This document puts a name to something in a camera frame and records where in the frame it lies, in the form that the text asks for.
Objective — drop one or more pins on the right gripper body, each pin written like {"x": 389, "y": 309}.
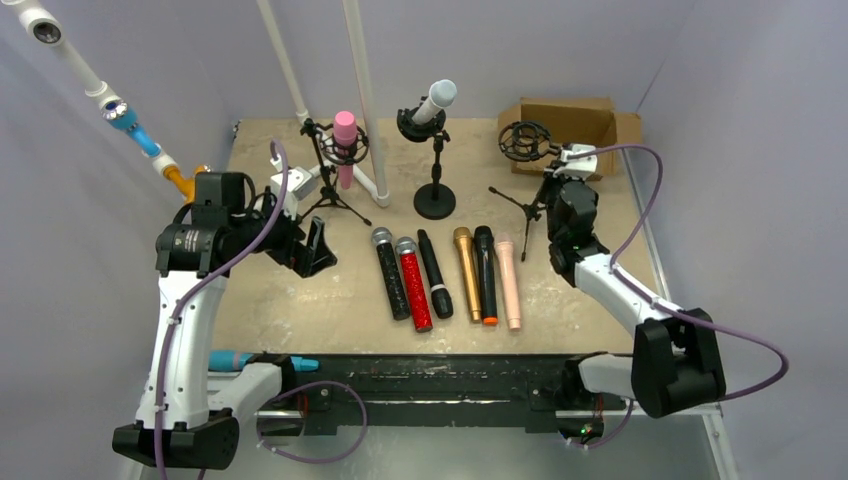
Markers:
{"x": 556, "y": 183}

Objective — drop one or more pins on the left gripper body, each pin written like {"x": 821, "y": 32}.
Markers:
{"x": 303, "y": 244}

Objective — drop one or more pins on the black glitter microphone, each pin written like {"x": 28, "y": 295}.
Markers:
{"x": 393, "y": 282}

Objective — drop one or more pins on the peach pink microphone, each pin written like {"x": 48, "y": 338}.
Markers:
{"x": 504, "y": 247}

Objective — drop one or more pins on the tripod mic stand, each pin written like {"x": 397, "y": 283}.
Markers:
{"x": 526, "y": 172}
{"x": 324, "y": 147}

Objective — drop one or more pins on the cardboard box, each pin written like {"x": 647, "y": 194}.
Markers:
{"x": 592, "y": 121}

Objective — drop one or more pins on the red glitter microphone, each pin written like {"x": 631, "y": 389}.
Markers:
{"x": 407, "y": 252}

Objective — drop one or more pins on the black orange-tipped microphone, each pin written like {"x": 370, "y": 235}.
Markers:
{"x": 485, "y": 262}

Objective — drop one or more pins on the gold microphone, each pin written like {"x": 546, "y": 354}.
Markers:
{"x": 463, "y": 242}

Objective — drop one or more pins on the round base mic stand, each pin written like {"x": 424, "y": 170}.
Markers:
{"x": 434, "y": 200}

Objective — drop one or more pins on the plain black microphone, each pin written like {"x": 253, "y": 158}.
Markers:
{"x": 440, "y": 297}

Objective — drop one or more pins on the blue microphone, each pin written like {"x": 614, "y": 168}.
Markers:
{"x": 235, "y": 361}

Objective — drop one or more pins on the white microphone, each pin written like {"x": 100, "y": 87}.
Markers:
{"x": 441, "y": 95}

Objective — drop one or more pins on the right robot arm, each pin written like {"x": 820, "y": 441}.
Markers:
{"x": 675, "y": 363}

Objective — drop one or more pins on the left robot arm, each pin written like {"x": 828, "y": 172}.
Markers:
{"x": 195, "y": 401}

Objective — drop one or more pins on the overhead pipe with fittings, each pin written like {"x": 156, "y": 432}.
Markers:
{"x": 44, "y": 28}

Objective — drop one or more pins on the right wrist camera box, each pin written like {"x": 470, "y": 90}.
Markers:
{"x": 576, "y": 161}

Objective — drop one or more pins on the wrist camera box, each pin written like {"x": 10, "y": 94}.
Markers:
{"x": 576, "y": 161}
{"x": 300, "y": 183}

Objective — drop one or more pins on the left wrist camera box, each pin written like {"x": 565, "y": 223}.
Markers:
{"x": 300, "y": 183}

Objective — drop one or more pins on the white PVC pipe frame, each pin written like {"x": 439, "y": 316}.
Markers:
{"x": 331, "y": 56}

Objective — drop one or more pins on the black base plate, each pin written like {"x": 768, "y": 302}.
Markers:
{"x": 535, "y": 392}

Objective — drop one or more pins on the aluminium rail frame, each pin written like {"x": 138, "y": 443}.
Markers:
{"x": 675, "y": 363}

